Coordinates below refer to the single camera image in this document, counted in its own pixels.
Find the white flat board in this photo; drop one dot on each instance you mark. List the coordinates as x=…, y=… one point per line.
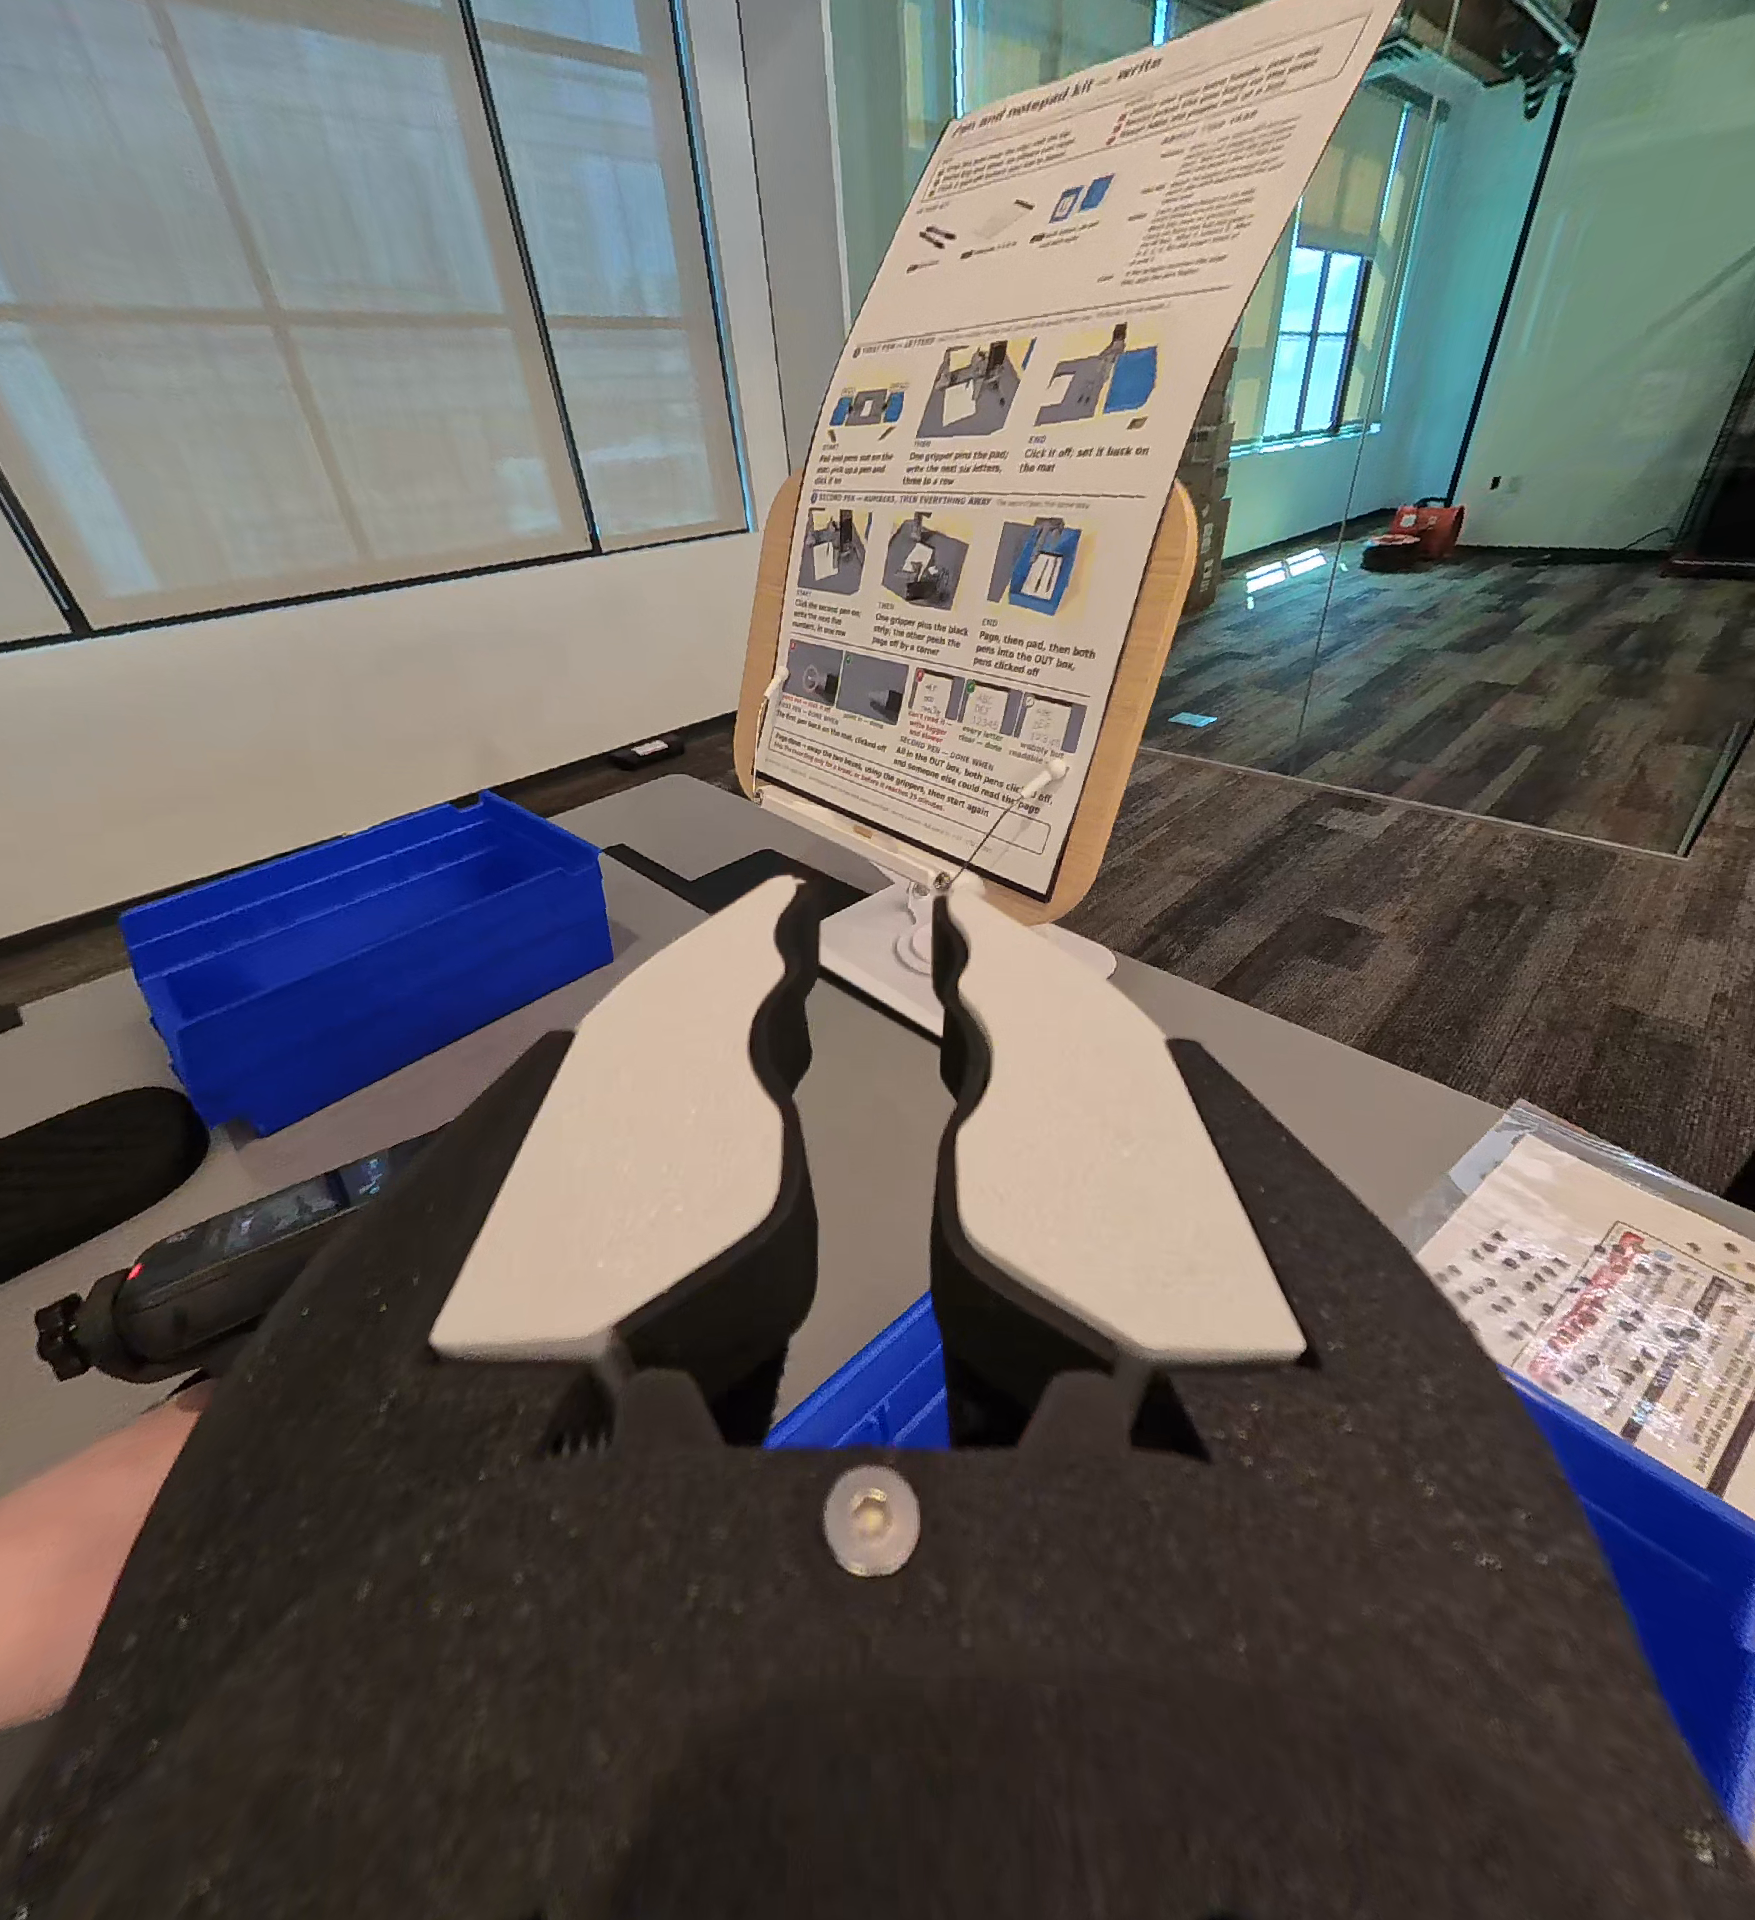
x=878, y=945

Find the back room window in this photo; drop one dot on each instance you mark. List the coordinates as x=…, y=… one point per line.
x=1328, y=330

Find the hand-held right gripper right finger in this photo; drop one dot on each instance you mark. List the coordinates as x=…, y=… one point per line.
x=1117, y=1185

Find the barcode sheet in sleeve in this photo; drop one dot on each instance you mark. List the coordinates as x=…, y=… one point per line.
x=1656, y=1319

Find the blue plastic bin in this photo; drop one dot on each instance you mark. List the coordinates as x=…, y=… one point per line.
x=367, y=992
x=1672, y=1577

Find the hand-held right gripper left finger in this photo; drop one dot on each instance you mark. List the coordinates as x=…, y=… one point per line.
x=638, y=1185

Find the printed instruction sheet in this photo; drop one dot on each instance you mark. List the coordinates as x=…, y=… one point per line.
x=1041, y=450

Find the person's left forearm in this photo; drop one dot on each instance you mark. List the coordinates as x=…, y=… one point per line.
x=23, y=1577

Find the red floor appliance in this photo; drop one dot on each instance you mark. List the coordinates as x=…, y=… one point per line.
x=1416, y=533

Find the large white-framed window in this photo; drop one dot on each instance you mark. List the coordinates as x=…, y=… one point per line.
x=292, y=301

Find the black floor outlet box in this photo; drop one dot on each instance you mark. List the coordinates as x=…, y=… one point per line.
x=651, y=752

